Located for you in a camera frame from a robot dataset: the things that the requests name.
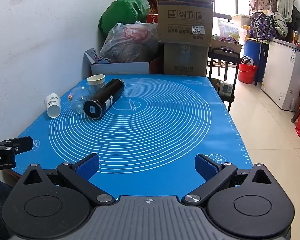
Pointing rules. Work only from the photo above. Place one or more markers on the green plastic bag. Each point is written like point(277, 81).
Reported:
point(120, 11)

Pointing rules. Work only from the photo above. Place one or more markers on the printed white paper cup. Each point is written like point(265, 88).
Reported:
point(52, 105)

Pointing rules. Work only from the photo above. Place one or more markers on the plain white paper cup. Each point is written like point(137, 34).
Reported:
point(95, 83)

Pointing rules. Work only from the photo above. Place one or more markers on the small white appliance box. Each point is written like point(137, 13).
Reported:
point(226, 88)

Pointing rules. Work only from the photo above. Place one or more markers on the black metal cart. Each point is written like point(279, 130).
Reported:
point(225, 56)

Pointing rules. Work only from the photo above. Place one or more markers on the clear plastic bag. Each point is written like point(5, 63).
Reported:
point(130, 43)

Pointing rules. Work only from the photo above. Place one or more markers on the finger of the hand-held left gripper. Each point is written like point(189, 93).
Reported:
point(20, 143)

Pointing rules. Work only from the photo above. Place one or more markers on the blue silicone baking mat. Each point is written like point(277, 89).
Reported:
point(152, 130)

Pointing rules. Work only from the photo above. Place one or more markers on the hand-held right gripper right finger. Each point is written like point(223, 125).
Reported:
point(205, 167)

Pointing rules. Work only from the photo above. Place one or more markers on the blue plastic barrel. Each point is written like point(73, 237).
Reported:
point(252, 50)

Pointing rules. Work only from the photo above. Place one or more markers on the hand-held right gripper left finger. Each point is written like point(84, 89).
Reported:
point(88, 166)

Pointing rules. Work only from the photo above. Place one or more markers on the open cardboard box of packets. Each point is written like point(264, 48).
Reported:
point(227, 45)

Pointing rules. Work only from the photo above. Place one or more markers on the yellow bottle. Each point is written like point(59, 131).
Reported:
point(295, 37)

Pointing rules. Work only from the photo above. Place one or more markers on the clear glass cup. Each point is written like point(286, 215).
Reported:
point(77, 101)

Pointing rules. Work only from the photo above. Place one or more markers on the white chest freezer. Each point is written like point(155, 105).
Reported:
point(282, 75)

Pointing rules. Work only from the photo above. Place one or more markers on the black cylindrical cup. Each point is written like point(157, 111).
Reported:
point(105, 97)

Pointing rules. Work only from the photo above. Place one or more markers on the red plastic bucket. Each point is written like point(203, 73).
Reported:
point(247, 73)

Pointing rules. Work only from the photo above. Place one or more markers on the taped cardboard box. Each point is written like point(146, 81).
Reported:
point(185, 60)

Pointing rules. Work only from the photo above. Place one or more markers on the white open carton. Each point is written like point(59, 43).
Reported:
point(115, 67)

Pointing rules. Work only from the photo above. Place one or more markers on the large labelled cardboard box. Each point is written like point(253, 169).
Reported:
point(185, 22)

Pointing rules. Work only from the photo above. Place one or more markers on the floral fabric bag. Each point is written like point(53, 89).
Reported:
point(262, 25)
point(263, 2)

